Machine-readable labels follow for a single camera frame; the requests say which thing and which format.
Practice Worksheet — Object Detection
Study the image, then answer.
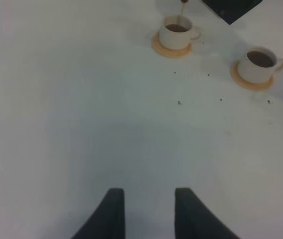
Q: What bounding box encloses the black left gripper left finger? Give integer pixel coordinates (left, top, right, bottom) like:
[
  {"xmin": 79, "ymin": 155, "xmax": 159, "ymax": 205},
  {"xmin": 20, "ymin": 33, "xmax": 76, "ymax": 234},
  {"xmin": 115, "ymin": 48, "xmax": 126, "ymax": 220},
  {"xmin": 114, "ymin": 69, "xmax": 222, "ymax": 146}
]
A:
[{"xmin": 72, "ymin": 188, "xmax": 126, "ymax": 239}]

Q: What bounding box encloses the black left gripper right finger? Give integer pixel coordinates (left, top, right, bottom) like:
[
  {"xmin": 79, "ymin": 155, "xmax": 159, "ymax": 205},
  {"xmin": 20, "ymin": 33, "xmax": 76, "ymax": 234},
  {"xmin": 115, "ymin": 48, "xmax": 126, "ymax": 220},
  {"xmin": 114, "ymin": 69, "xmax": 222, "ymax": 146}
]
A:
[{"xmin": 175, "ymin": 188, "xmax": 238, "ymax": 239}]

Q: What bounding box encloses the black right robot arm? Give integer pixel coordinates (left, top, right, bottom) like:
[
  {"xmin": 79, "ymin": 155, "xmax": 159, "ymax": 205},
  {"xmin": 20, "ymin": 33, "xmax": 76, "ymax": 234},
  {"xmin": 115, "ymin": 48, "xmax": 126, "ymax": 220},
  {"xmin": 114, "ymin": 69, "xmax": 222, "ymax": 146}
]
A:
[{"xmin": 202, "ymin": 0, "xmax": 262, "ymax": 25}]

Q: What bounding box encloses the orange coaster middle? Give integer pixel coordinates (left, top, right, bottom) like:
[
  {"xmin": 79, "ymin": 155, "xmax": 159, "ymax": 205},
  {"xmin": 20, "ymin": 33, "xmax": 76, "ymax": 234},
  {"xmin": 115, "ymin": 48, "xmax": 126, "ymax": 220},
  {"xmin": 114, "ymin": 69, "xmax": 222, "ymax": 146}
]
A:
[{"xmin": 230, "ymin": 60, "xmax": 275, "ymax": 91}]

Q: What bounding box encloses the orange coaster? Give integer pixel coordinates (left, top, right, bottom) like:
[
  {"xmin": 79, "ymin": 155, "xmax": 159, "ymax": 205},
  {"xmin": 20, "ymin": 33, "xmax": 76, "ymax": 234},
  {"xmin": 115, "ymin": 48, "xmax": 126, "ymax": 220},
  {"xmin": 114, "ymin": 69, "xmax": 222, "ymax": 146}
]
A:
[
  {"xmin": 230, "ymin": 60, "xmax": 275, "ymax": 91},
  {"xmin": 151, "ymin": 32, "xmax": 192, "ymax": 59}
]

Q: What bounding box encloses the orange coaster far left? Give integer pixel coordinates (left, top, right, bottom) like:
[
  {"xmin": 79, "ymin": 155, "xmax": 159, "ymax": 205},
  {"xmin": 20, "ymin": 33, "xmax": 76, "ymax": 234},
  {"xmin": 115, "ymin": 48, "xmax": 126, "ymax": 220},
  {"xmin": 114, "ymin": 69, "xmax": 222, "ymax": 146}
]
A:
[{"xmin": 151, "ymin": 32, "xmax": 192, "ymax": 59}]

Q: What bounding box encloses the white teacup middle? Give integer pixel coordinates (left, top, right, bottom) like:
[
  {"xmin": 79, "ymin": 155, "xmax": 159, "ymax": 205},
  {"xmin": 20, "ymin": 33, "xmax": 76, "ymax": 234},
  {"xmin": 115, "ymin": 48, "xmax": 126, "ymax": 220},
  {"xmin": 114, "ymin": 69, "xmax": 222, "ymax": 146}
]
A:
[{"xmin": 237, "ymin": 46, "xmax": 283, "ymax": 84}]

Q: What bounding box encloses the white teacup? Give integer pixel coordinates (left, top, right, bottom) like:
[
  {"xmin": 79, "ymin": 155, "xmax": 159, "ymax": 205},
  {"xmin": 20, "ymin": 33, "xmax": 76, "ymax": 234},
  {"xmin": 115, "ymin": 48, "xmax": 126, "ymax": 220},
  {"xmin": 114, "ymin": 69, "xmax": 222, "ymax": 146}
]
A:
[
  {"xmin": 237, "ymin": 46, "xmax": 283, "ymax": 84},
  {"xmin": 159, "ymin": 15, "xmax": 201, "ymax": 50}
]

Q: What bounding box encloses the white teacup far left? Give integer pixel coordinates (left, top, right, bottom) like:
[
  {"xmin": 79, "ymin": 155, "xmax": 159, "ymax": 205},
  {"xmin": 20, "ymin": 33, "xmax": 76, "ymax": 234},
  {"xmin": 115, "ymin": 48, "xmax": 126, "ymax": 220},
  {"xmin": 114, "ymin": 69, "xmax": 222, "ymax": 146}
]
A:
[{"xmin": 159, "ymin": 15, "xmax": 201, "ymax": 50}]

